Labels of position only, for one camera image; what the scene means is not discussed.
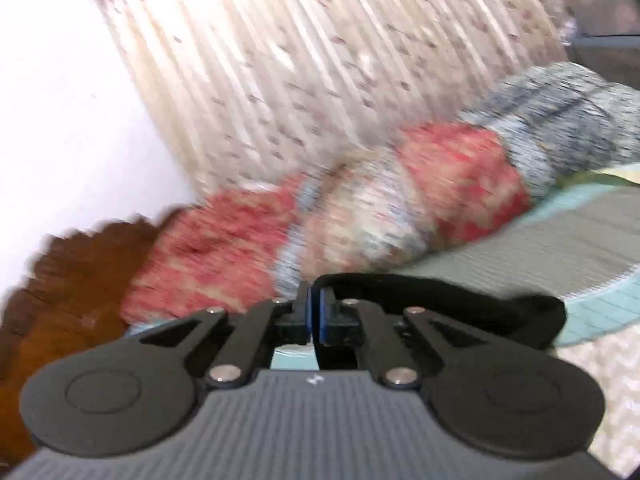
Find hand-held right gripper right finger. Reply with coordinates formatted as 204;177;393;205
313;286;482;391

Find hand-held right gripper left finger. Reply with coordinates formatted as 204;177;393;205
140;282;313;389

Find black pants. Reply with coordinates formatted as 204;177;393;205
312;272;569;352

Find red patterned pillow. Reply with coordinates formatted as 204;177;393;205
120;120;534;332

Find chevron teal grey bedspread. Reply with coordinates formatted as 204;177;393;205
270;160;640;480

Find brown wooden headboard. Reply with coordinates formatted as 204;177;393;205
0;209;187;467

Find floral cream curtain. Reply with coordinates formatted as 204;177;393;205
90;0;572;202

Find blue grey patterned blanket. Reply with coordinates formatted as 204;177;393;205
457;62;640;197

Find pale yellow sheet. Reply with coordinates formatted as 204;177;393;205
559;161;640;187

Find dark storage bin teal rim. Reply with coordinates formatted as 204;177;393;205
564;34;640;92

